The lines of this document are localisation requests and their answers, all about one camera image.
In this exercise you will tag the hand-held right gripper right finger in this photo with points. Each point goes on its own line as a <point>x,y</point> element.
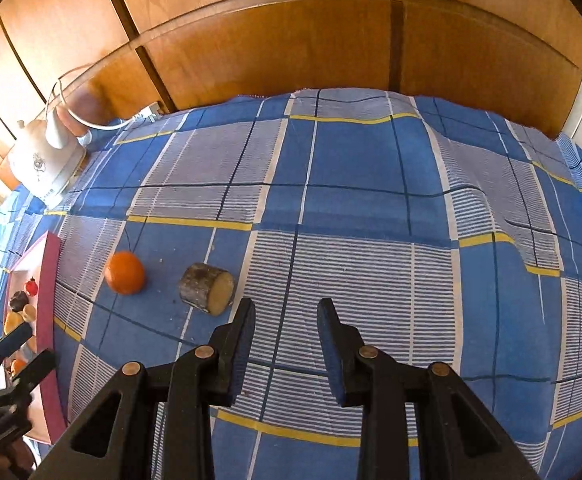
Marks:
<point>330,350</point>

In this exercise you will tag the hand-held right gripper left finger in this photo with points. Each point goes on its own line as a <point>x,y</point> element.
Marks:
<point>241,345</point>

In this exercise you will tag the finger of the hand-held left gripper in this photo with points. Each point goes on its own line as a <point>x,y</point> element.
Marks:
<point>13,338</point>
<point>36,367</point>

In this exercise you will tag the yellow half fruit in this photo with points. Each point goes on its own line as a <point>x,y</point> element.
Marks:
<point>13,322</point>

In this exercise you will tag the orange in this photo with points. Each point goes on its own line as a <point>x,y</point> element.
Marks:
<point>18,366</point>
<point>125,273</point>

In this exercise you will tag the tan round fruit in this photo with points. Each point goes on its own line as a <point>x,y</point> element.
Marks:
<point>29,312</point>

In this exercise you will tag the dark brown passion fruit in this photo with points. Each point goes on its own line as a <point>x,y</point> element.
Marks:
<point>19,301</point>

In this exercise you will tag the pink-rimmed white tray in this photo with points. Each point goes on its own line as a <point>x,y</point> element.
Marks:
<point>48,320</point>

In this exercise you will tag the red tomato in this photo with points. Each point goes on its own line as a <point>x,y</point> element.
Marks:
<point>31,286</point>

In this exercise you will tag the round wood log piece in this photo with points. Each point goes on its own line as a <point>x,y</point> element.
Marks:
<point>206,289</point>

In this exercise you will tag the person's left hand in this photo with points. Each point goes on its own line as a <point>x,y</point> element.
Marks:
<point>16,455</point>

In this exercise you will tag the white ceramic electric kettle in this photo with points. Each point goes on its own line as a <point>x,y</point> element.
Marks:
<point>36,160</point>

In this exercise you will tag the wooden wardrobe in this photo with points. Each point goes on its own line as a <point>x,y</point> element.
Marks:
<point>271,50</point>

